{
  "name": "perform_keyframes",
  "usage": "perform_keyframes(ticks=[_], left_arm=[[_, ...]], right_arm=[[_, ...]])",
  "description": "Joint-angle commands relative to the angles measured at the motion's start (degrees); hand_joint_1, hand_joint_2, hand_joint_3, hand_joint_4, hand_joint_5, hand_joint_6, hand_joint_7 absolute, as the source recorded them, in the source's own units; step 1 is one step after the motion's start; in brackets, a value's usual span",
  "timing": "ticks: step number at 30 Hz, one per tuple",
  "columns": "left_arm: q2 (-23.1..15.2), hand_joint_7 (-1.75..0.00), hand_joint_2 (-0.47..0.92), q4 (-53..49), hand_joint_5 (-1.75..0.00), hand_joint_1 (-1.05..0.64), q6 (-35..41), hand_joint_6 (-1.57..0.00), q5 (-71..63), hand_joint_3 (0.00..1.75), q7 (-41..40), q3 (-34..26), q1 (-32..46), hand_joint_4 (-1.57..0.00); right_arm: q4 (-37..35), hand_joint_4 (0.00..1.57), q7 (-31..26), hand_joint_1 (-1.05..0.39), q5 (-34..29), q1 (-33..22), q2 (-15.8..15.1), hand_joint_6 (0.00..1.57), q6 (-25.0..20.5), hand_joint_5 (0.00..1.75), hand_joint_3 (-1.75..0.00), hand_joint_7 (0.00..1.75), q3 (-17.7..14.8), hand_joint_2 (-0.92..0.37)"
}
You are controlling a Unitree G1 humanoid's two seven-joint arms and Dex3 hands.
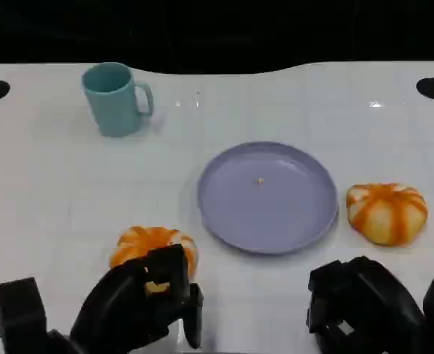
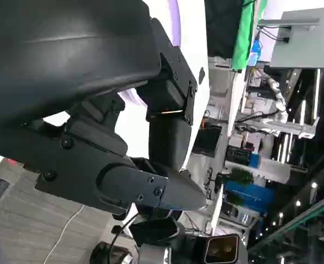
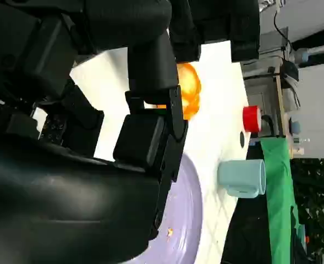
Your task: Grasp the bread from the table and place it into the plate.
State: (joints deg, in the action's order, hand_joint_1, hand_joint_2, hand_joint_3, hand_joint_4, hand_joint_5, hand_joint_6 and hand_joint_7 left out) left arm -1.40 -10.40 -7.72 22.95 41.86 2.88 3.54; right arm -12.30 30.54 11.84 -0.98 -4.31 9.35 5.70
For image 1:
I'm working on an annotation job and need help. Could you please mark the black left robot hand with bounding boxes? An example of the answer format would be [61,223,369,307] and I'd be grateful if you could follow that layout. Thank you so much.
[69,243,205,354]

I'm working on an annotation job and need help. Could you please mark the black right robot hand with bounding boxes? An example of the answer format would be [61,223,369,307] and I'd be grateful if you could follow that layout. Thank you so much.
[306,255,427,354]

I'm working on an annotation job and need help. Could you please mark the orange and white bread roll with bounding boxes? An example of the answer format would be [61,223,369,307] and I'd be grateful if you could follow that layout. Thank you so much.
[109,226,199,296]
[346,182,429,247]

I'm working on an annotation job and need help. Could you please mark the lilac plate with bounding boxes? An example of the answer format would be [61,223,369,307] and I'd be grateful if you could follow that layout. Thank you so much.
[197,141,340,256]

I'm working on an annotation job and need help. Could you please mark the pale green mug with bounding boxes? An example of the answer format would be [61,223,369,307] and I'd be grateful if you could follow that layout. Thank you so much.
[81,61,155,138]

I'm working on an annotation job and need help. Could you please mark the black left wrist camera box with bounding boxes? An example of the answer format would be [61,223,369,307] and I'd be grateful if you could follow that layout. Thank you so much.
[0,277,48,354]

